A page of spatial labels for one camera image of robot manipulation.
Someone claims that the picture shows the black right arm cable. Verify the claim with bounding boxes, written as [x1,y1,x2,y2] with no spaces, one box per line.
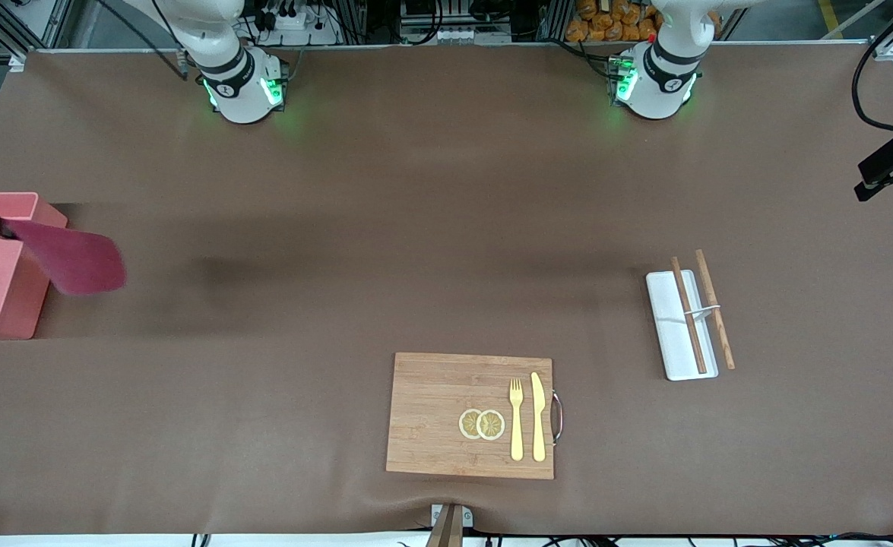
[95,0,188,79]

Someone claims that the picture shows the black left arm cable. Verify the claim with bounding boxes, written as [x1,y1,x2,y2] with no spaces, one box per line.
[852,0,893,139]

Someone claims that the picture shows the orange packaged goods pile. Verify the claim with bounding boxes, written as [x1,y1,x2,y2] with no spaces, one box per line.
[565,0,723,43]

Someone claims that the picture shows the red cloth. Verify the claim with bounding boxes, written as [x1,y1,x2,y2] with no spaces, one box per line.
[5,218,128,297]

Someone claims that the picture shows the white power strip with plugs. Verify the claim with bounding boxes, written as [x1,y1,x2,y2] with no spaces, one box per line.
[252,0,342,46]

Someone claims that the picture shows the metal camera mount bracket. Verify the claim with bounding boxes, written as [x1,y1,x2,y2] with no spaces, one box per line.
[425,503,474,547]

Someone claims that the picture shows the white rectangular tray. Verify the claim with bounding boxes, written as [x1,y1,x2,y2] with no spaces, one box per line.
[645,269,720,381]

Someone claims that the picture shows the yellow plastic fork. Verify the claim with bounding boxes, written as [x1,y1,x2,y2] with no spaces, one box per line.
[508,378,525,462]

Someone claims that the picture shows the long white socket strip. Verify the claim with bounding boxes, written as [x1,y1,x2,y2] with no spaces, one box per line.
[403,27,513,45]

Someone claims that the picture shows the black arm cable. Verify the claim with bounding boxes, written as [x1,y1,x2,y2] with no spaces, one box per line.
[95,0,188,79]
[852,0,893,139]

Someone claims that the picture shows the yellow plastic knife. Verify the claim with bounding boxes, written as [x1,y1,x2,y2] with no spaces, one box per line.
[530,372,548,463]

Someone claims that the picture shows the wooden cutting board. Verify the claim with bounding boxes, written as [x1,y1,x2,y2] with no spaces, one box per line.
[385,352,565,481]

